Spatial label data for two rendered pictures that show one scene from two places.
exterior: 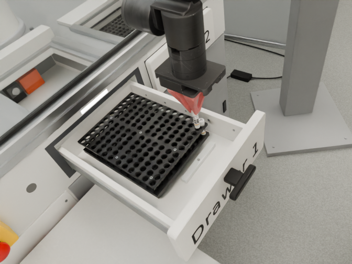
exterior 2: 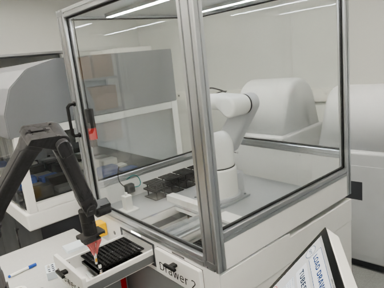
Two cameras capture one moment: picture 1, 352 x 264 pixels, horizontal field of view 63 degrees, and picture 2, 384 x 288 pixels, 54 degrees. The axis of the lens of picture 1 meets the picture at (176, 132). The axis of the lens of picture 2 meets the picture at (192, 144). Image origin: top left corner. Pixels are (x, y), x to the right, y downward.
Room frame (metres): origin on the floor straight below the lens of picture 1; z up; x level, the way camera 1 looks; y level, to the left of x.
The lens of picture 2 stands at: (0.88, -1.46, 1.70)
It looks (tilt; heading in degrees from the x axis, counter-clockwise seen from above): 13 degrees down; 92
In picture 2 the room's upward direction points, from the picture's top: 6 degrees counter-clockwise
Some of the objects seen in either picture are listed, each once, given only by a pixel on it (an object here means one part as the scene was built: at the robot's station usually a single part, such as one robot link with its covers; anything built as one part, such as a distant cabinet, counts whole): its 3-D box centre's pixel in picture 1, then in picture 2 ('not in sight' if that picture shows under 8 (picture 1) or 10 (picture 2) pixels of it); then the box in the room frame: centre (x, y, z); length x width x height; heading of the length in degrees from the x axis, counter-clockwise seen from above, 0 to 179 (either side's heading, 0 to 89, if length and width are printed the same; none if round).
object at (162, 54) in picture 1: (184, 50); (178, 270); (0.72, -0.09, 0.87); 0.29 x 0.02 x 0.11; 131
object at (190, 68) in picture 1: (188, 59); (89, 228); (0.38, -0.05, 1.07); 0.10 x 0.07 x 0.07; 42
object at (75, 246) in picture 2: not in sight; (76, 245); (0.13, 0.43, 0.77); 0.13 x 0.09 x 0.02; 38
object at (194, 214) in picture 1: (223, 181); (70, 276); (0.27, -0.06, 0.87); 0.29 x 0.02 x 0.11; 131
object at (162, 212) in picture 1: (142, 141); (115, 258); (0.43, 0.08, 0.86); 0.40 x 0.26 x 0.06; 41
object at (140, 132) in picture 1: (144, 141); (113, 258); (0.42, 0.07, 0.87); 0.22 x 0.18 x 0.06; 41
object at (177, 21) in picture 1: (179, 22); (87, 214); (0.39, -0.05, 1.13); 0.07 x 0.06 x 0.07; 40
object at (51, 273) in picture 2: not in sight; (59, 268); (0.13, 0.18, 0.78); 0.12 x 0.08 x 0.04; 28
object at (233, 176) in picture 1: (236, 178); (63, 272); (0.25, -0.08, 0.91); 0.07 x 0.04 x 0.01; 131
